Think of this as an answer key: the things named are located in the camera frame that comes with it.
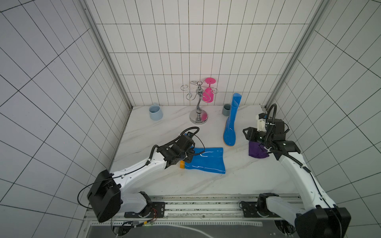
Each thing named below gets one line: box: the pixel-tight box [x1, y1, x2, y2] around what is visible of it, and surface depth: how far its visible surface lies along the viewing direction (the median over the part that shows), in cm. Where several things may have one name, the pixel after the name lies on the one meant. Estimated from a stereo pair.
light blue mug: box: [148, 103, 164, 122], surface depth 113 cm
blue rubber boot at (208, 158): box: [180, 147, 226, 175], surface depth 91 cm
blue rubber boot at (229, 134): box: [223, 92, 243, 147], surface depth 98 cm
